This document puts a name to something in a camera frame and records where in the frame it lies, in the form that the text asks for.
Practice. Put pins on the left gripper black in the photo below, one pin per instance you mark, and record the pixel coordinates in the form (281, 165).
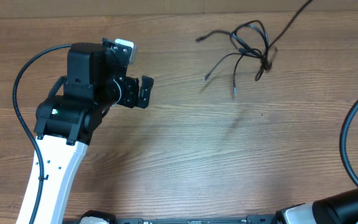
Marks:
(130, 99)

